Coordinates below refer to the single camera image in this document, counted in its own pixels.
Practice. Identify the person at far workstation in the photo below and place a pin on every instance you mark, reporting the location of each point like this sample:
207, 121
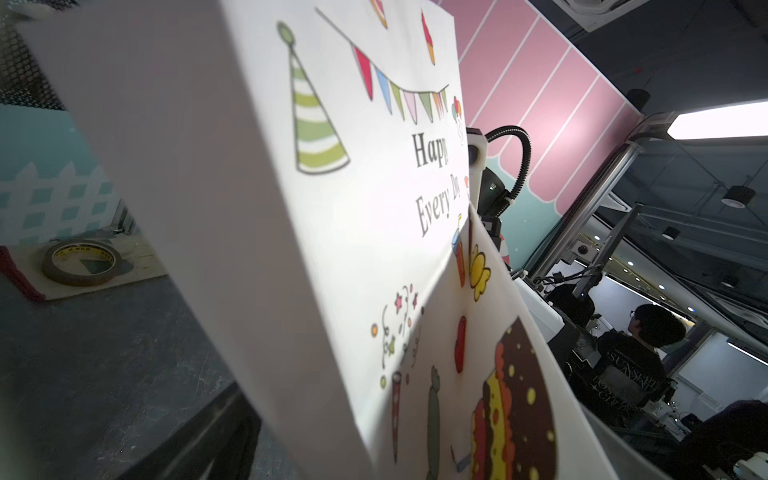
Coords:
629, 372

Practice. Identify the roll of brown tape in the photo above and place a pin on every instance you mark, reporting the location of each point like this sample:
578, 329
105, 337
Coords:
81, 263

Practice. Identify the black wire mesh basket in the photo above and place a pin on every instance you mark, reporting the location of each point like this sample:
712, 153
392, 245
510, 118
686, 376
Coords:
22, 80

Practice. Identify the paper bag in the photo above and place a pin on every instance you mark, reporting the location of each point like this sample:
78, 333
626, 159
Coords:
301, 170

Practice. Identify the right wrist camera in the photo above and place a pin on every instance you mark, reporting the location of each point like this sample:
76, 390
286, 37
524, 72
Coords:
477, 155

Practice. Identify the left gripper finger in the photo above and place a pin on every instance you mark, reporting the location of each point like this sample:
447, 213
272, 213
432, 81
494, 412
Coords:
219, 442

